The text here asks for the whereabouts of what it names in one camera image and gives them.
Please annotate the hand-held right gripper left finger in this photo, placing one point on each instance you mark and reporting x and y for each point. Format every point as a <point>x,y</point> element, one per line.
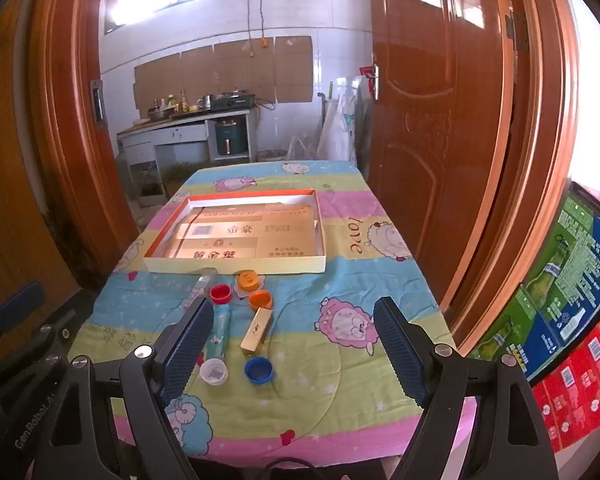
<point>185,347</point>

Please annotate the clear plastic bag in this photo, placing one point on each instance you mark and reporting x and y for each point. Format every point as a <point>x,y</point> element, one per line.
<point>300,149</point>

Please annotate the metal kettle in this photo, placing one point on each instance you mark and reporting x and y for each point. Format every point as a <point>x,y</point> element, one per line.
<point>205,101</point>

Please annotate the cartoon sheep printed tablecloth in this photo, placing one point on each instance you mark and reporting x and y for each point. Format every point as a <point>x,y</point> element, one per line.
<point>305,395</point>

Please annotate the dark green air fryer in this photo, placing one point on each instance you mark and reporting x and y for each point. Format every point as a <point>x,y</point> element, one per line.
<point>227,140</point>

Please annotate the white bottle cap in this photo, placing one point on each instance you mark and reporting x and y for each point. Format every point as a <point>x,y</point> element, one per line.
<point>213,372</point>

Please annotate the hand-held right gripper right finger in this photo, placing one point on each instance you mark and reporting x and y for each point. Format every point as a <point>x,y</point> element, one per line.
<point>400,352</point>

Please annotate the door hinge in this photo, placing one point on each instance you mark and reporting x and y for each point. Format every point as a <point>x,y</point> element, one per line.
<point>516,30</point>

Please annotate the red carton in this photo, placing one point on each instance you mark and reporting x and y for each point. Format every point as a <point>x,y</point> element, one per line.
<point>580,395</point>

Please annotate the white woven sack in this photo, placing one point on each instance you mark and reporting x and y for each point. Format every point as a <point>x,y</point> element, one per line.
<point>337,130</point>

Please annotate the metal strike plate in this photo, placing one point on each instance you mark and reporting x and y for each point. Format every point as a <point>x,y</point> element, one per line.
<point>97,102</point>

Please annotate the orange-rimmed cardboard tray box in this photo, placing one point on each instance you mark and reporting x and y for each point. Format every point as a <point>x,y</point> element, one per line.
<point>240,240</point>

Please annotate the wooden door frame post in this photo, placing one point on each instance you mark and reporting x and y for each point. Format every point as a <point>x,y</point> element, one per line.
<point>540,160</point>
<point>75,135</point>

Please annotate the black gas stove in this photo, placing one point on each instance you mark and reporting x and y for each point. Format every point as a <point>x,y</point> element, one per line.
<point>232,101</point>

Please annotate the gold rectangular box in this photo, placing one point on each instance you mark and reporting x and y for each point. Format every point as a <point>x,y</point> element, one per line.
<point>256,332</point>

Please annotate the slim translucent pink case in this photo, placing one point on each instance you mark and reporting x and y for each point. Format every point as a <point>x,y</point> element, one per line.
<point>203,284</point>

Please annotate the brown wooden panel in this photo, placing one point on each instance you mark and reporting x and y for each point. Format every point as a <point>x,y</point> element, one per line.
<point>15,185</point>

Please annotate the cardboard wall panel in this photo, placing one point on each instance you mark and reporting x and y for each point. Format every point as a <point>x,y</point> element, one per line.
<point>220,72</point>

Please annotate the potted green plants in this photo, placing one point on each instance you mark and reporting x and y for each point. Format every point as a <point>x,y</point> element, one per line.
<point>177,171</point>

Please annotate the glossy wooden door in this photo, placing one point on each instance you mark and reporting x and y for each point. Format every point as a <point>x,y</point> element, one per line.
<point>430,135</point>

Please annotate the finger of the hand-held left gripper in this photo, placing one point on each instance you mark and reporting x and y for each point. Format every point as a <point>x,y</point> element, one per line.
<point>40,345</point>
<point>20,305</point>

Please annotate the metal bowl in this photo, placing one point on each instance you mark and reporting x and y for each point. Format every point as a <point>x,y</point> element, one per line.
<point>161,113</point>

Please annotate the blue bottle cap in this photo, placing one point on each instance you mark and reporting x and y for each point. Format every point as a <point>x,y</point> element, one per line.
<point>258,370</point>

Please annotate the round basin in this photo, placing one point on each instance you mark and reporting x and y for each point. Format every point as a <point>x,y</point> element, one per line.
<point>271,155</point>

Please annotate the green beer carton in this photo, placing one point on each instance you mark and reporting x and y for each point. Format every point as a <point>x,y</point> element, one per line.
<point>555,280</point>

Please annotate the teal slim box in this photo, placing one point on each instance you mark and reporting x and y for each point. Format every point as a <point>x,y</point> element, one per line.
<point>220,330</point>

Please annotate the orange bottle cap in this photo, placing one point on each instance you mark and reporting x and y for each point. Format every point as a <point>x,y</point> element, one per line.
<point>260,300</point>
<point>246,280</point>

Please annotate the white kitchen cabinet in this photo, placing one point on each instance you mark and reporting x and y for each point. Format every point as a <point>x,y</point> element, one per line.
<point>180,135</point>

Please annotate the red bottle cap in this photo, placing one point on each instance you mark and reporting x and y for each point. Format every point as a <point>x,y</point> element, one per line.
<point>220,294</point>

